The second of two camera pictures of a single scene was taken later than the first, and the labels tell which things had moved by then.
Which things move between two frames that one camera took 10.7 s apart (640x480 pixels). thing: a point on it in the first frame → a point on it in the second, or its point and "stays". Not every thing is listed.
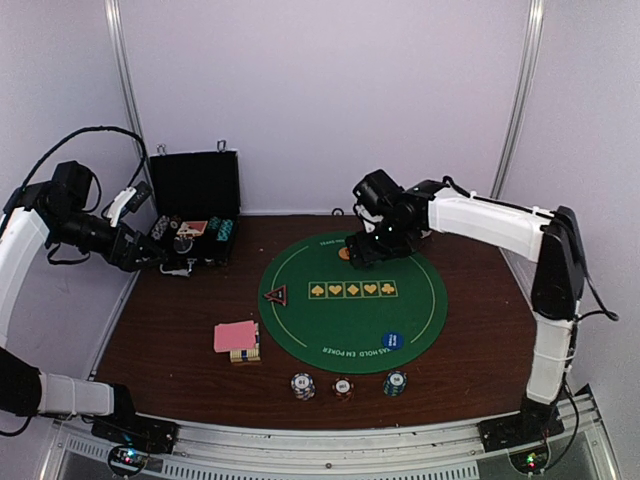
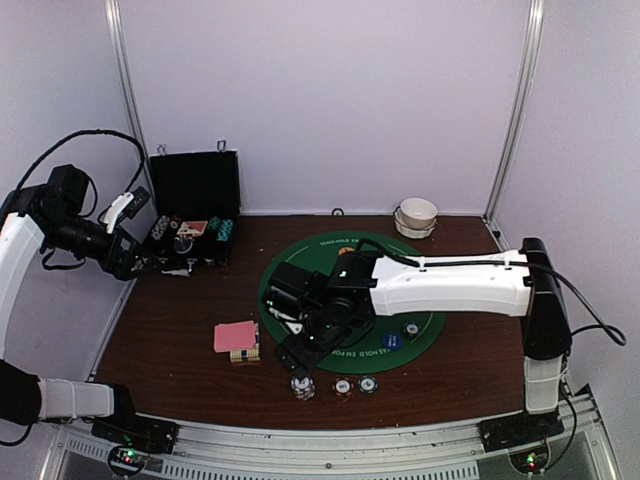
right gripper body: [388, 243] → [325, 336]
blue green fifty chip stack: [395, 383] → [367, 384]
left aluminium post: [117, 19] stays
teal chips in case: [224, 227] stays
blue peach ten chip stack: [303, 386] stays
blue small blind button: [392, 341] stays
